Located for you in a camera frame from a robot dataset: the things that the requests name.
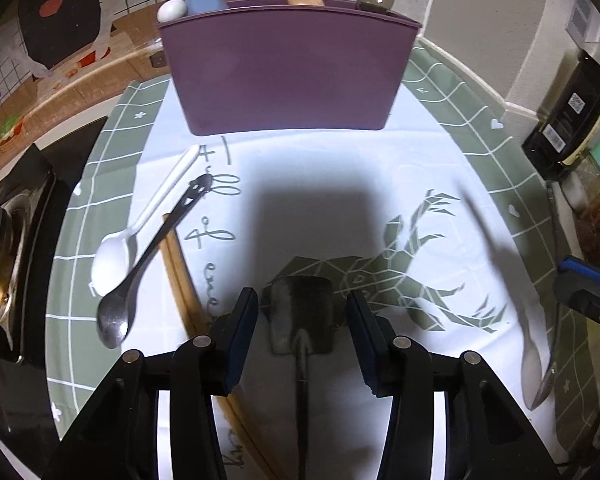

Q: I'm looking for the white vent grille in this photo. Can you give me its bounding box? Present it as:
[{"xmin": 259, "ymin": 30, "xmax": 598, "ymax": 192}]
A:
[{"xmin": 565, "ymin": 0, "xmax": 593, "ymax": 41}]

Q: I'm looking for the dark soy sauce bottle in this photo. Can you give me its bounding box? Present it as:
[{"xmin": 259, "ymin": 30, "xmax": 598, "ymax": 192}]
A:
[{"xmin": 522, "ymin": 25, "xmax": 600, "ymax": 181}]

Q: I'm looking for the long white plastic spoon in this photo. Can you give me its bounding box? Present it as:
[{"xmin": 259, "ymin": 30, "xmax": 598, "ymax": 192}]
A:
[{"xmin": 90, "ymin": 145, "xmax": 201, "ymax": 297}]

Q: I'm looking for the cartoon kitchen wall poster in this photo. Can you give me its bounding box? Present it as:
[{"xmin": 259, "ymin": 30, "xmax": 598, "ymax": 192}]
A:
[{"xmin": 0, "ymin": 0, "xmax": 351, "ymax": 181}]

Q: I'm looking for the black gas stove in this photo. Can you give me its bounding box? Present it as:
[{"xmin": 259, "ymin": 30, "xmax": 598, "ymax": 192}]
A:
[{"xmin": 0, "ymin": 115, "xmax": 108, "ymax": 366}]

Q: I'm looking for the small bottle with teal cap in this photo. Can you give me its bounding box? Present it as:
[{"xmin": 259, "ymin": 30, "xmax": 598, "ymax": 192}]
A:
[{"xmin": 562, "ymin": 137, "xmax": 600, "ymax": 211}]

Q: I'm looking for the dark metal smiley-handle spoon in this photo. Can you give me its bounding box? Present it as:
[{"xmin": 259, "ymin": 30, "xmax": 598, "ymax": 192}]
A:
[{"xmin": 96, "ymin": 174, "xmax": 213, "ymax": 350}]

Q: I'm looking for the blue spoon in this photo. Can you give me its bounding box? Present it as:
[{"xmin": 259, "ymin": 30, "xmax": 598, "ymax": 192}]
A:
[{"xmin": 185, "ymin": 0, "xmax": 229, "ymax": 15}]

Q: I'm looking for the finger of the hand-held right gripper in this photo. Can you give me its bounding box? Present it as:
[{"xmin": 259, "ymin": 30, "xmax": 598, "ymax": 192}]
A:
[
  {"xmin": 560, "ymin": 255, "xmax": 600, "ymax": 286},
  {"xmin": 552, "ymin": 272, "xmax": 600, "ymax": 358}
]

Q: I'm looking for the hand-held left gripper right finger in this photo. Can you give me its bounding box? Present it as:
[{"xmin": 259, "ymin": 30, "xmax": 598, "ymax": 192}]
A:
[{"xmin": 346, "ymin": 290, "xmax": 561, "ymax": 480}]

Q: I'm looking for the dark shovel-shaped spoon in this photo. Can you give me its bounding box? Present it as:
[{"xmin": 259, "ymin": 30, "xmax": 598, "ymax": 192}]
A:
[{"xmin": 260, "ymin": 275, "xmax": 342, "ymax": 480}]

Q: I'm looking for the purple plastic utensil container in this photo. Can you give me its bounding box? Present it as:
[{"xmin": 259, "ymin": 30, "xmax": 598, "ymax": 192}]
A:
[{"xmin": 157, "ymin": 0, "xmax": 423, "ymax": 136}]

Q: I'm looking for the wooden chopstick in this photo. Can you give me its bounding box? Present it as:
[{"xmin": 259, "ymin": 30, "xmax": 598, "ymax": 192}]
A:
[
  {"xmin": 161, "ymin": 214, "xmax": 276, "ymax": 480},
  {"xmin": 170, "ymin": 232, "xmax": 286, "ymax": 480}
]

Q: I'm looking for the white printed table cloth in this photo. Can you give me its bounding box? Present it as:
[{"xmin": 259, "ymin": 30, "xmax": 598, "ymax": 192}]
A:
[{"xmin": 130, "ymin": 80, "xmax": 546, "ymax": 480}]

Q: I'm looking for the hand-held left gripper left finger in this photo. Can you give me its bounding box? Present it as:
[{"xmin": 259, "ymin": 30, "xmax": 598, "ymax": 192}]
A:
[{"xmin": 55, "ymin": 287, "xmax": 259, "ymax": 480}]

